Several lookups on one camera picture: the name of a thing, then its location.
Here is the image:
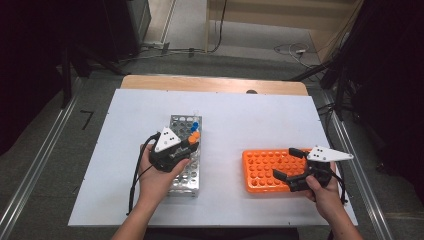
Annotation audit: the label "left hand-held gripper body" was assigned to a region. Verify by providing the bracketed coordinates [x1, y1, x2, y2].
[148, 126, 192, 173]

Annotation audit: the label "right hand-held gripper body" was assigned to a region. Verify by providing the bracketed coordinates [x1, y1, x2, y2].
[285, 145, 355, 193]

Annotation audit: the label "orange test tube rack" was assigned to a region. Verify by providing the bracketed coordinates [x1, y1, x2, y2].
[241, 148, 329, 195]

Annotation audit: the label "metal test tube rack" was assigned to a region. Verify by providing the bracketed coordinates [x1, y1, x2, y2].
[166, 114, 203, 198]

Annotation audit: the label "person's left hand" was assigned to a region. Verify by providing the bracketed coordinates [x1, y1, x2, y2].
[138, 143, 192, 204]

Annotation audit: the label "person's right hand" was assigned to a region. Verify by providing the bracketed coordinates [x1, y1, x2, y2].
[304, 162, 347, 222]

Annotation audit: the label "white board sheet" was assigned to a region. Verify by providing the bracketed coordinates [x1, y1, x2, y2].
[67, 88, 359, 228]

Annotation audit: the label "wooden table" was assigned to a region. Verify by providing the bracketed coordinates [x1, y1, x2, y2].
[119, 74, 309, 97]

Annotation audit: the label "black metal stand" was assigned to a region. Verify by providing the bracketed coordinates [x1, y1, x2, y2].
[289, 56, 354, 122]
[59, 43, 129, 109]

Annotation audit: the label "grey power strip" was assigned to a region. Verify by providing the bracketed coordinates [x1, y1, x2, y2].
[139, 40, 171, 55]

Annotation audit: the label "black curtain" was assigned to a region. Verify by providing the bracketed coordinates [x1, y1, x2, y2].
[0, 0, 111, 156]
[333, 0, 424, 201]

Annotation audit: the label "dark grey cabinet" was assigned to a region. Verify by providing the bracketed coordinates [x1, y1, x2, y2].
[99, 0, 153, 64]

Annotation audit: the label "light wooden furniture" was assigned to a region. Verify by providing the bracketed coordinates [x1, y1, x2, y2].
[204, 0, 364, 64]

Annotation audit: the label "black floor cables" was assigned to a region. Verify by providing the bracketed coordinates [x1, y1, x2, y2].
[316, 102, 338, 151]

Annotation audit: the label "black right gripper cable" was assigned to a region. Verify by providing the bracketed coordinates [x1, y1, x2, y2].
[331, 171, 350, 205]

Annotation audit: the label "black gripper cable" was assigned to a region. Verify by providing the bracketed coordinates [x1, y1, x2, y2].
[126, 132, 161, 216]
[331, 171, 350, 205]

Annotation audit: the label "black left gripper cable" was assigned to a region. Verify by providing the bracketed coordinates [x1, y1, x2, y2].
[126, 132, 161, 216]

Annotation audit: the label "metal floor rail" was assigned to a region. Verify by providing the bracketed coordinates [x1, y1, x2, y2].
[321, 93, 396, 240]
[0, 78, 83, 236]

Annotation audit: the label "white floor cable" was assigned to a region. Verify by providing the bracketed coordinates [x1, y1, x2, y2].
[273, 42, 321, 69]

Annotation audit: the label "black hanging cable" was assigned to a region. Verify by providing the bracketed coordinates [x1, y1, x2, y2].
[206, 0, 229, 54]

